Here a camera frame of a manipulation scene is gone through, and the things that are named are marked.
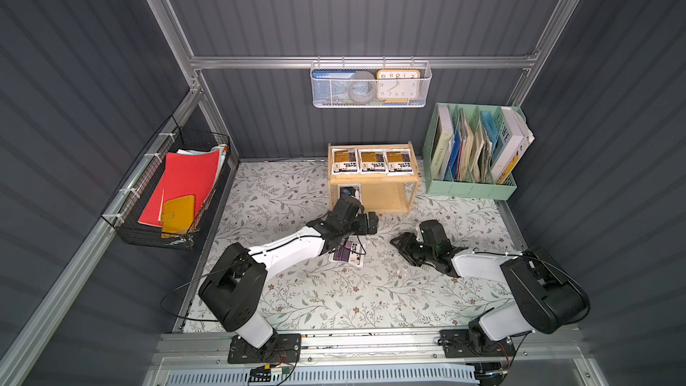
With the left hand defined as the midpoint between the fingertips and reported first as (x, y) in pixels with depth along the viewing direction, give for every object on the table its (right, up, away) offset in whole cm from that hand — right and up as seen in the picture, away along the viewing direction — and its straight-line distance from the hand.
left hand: (365, 217), depth 86 cm
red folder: (-52, +13, -14) cm, 55 cm away
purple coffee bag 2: (-4, +9, -6) cm, 12 cm away
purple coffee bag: (-5, -12, +5) cm, 14 cm away
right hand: (+12, -10, +5) cm, 16 cm away
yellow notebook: (-49, +3, -19) cm, 53 cm away
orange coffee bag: (-7, +19, +3) cm, 20 cm away
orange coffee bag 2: (+3, +19, +3) cm, 19 cm away
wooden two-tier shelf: (+6, +13, 0) cm, 14 cm away
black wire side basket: (-57, +6, -25) cm, 63 cm away
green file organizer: (+40, +23, +11) cm, 47 cm away
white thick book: (+53, +28, +6) cm, 60 cm away
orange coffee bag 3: (+11, +18, +3) cm, 22 cm away
